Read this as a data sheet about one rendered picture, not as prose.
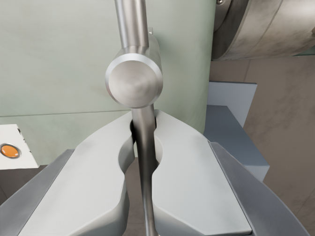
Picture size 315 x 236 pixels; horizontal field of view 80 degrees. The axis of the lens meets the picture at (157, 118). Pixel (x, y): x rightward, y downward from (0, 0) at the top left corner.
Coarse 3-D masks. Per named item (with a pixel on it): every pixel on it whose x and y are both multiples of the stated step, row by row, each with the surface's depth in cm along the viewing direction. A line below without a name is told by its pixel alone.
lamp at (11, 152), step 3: (3, 147) 26; (6, 147) 26; (9, 147) 26; (12, 147) 26; (3, 150) 26; (6, 150) 26; (9, 150) 26; (12, 150) 26; (15, 150) 26; (6, 153) 26; (9, 153) 26; (12, 153) 26; (15, 153) 26; (9, 156) 27; (12, 156) 26; (15, 156) 27
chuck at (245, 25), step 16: (240, 0) 22; (256, 0) 20; (272, 0) 20; (240, 16) 23; (256, 16) 22; (272, 16) 22; (224, 32) 28; (240, 32) 24; (256, 32) 24; (224, 48) 29; (240, 48) 27
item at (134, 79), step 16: (128, 48) 7; (144, 48) 8; (112, 64) 7; (128, 64) 7; (144, 64) 7; (160, 64) 8; (112, 80) 7; (128, 80) 7; (144, 80) 7; (160, 80) 7; (112, 96) 7; (128, 96) 7; (144, 96) 7
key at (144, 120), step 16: (128, 0) 7; (144, 0) 7; (128, 16) 7; (144, 16) 7; (128, 32) 7; (144, 32) 8; (144, 112) 9; (144, 128) 10; (144, 144) 10; (144, 160) 11; (144, 176) 11; (144, 192) 12; (144, 208) 12
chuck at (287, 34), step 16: (288, 0) 20; (304, 0) 20; (288, 16) 22; (304, 16) 22; (272, 32) 24; (288, 32) 24; (304, 32) 24; (256, 48) 27; (272, 48) 27; (288, 48) 27; (304, 48) 28
